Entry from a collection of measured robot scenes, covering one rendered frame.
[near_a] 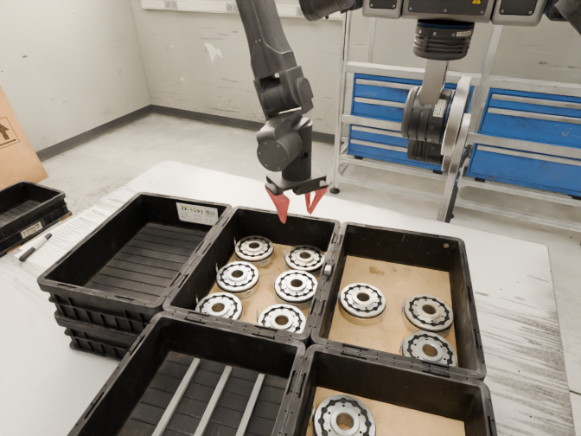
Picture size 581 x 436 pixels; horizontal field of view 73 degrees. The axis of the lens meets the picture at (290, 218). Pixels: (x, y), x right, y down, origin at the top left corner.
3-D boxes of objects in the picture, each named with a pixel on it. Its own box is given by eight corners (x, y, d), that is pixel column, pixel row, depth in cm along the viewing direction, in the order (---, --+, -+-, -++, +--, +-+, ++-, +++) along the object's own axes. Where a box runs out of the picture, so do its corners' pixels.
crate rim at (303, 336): (235, 211, 110) (234, 204, 108) (341, 227, 103) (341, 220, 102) (160, 317, 78) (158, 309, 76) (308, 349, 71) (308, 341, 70)
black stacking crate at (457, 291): (339, 256, 108) (342, 222, 102) (452, 275, 102) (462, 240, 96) (308, 381, 77) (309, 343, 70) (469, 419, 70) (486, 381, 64)
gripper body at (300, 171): (327, 183, 75) (329, 148, 71) (281, 197, 71) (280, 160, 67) (309, 169, 80) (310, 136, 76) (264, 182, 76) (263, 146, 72)
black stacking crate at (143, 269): (147, 224, 121) (139, 192, 115) (237, 239, 115) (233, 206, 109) (52, 320, 89) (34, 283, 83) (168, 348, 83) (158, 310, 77)
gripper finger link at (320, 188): (327, 218, 80) (329, 177, 75) (296, 228, 77) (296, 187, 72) (309, 202, 85) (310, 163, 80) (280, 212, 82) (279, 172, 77)
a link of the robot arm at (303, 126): (317, 113, 69) (288, 109, 71) (302, 126, 64) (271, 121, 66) (316, 149, 73) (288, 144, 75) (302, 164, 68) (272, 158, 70)
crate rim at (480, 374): (341, 227, 103) (342, 220, 102) (462, 246, 97) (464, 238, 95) (308, 350, 71) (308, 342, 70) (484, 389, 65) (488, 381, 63)
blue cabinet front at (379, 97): (347, 153, 281) (354, 73, 250) (452, 172, 257) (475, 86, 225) (346, 155, 279) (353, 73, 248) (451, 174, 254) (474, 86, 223)
